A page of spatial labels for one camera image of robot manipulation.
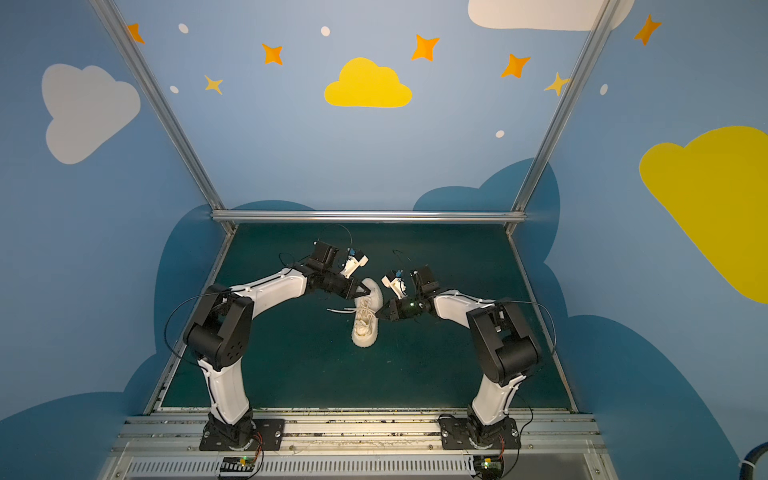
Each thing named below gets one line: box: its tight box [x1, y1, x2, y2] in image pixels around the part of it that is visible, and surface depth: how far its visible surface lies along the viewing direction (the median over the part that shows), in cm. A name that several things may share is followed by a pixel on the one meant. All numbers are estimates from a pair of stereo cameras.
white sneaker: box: [351, 278, 384, 348], surface depth 92 cm
